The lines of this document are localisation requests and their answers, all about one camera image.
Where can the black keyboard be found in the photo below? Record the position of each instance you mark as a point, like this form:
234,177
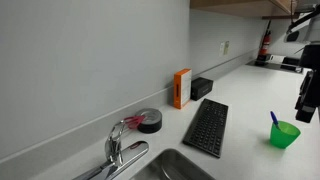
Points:
208,127

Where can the green plastic cup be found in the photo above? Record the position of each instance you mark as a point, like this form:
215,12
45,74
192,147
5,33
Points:
283,136

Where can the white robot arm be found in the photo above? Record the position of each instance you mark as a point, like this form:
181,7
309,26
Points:
312,30

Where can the black tape roll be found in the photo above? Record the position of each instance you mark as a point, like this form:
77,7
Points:
151,121

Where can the stainless steel sink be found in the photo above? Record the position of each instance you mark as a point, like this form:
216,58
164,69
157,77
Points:
171,168

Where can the wooden wall cabinet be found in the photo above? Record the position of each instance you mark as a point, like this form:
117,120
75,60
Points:
243,6

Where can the small black box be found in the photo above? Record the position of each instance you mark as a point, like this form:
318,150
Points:
201,88

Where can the wall outlet plate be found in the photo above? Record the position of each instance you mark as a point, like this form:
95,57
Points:
224,48

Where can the chrome faucet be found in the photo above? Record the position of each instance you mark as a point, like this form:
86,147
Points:
115,156

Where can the orange and white box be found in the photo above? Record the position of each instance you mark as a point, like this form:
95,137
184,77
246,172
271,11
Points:
181,88

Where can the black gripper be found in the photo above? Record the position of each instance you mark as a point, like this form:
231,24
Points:
310,56

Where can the red fire extinguisher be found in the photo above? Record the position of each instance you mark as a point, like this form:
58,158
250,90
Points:
265,43

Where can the blue pen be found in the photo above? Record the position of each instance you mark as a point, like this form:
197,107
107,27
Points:
274,119

